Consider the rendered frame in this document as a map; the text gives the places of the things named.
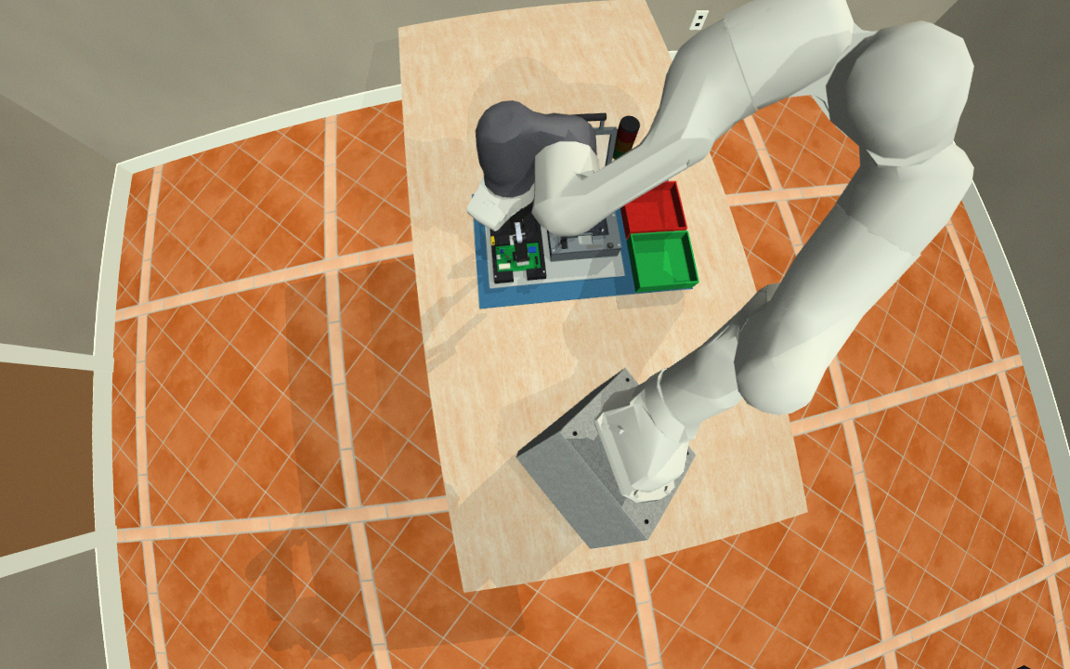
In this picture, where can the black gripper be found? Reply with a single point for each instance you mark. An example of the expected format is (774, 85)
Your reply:
(519, 237)

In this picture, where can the green open-top bin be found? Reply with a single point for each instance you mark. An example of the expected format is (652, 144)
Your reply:
(662, 257)

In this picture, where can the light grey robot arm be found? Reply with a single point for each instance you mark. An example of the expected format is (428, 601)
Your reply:
(899, 94)

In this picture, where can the red open bin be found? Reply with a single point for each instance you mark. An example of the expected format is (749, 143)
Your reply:
(660, 209)

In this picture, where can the green circuit board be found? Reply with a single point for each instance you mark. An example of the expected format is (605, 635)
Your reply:
(506, 261)

